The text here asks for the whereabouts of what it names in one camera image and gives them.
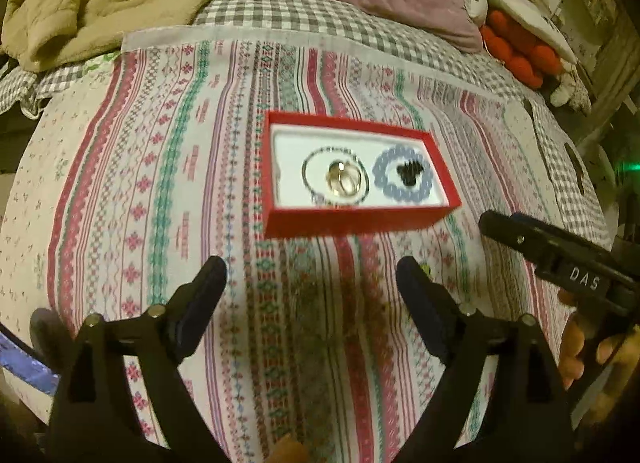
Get black hair claw clip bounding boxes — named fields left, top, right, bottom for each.
left=396, top=160, right=424, bottom=188

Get pale blue bead bracelet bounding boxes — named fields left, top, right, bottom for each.
left=372, top=144, right=435, bottom=204

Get gold bangle rings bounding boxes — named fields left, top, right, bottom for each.
left=323, top=158, right=364, bottom=197

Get thin beaded bracelet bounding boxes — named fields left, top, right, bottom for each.
left=300, top=144, right=371, bottom=208

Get right hand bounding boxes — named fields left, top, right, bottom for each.
left=558, top=311, right=639, bottom=397

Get left hand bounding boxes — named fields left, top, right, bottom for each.
left=265, top=434, right=309, bottom=463

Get smartphone with lit screen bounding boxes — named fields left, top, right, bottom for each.
left=0, top=325, right=60, bottom=397

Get white plush toy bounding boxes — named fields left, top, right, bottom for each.
left=550, top=58, right=591, bottom=116

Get red orange plush toy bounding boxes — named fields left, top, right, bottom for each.
left=480, top=9, right=565, bottom=90

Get patterned handmade cloth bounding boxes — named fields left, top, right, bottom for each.
left=0, top=24, right=614, bottom=463

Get red cardboard box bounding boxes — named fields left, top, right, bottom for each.
left=262, top=111, right=461, bottom=239

